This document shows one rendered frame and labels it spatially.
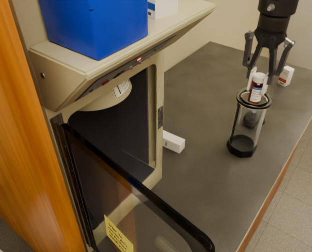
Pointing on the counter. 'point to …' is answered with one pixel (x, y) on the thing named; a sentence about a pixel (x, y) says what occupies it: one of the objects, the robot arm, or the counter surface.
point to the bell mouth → (110, 97)
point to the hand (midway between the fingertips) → (258, 81)
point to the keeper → (160, 117)
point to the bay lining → (119, 122)
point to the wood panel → (23, 147)
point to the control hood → (74, 76)
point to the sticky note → (118, 237)
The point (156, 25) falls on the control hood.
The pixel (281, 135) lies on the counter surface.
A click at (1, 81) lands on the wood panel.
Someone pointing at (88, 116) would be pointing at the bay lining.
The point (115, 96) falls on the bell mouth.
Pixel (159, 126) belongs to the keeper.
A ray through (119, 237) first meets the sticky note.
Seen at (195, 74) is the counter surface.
